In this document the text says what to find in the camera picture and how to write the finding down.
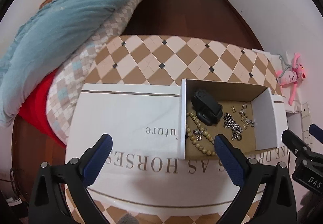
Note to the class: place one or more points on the checked printed tablecloth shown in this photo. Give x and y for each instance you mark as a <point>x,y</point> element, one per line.
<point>138,113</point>

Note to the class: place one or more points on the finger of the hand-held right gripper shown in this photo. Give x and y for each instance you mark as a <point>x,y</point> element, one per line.
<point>318,133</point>
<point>300,149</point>

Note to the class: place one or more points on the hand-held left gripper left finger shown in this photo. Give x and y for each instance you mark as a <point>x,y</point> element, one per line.
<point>98,158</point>

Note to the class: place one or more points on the pink plush toy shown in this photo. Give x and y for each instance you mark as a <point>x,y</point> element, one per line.
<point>290,78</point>

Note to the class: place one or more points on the black watch band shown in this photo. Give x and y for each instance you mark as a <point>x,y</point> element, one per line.
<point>207,107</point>

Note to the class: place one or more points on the white power strip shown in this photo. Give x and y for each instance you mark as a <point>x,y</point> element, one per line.
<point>306,110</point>

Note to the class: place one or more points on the brown wooden headboard piece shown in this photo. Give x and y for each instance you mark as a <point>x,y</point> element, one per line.
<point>48,0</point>

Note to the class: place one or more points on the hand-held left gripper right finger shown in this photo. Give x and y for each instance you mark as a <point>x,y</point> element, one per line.
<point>228,161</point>

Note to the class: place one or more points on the cardboard box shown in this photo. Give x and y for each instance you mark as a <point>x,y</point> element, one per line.
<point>265,118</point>

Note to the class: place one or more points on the blue quilt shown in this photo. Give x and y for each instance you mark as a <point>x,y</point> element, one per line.
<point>63,24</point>

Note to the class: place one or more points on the checked bed sheet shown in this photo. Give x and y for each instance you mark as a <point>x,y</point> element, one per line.
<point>75,82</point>

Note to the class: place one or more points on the grey clothes hanger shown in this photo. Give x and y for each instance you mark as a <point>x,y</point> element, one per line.
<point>284,71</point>

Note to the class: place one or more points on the red cloth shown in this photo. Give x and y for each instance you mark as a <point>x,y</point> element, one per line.
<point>37,107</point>

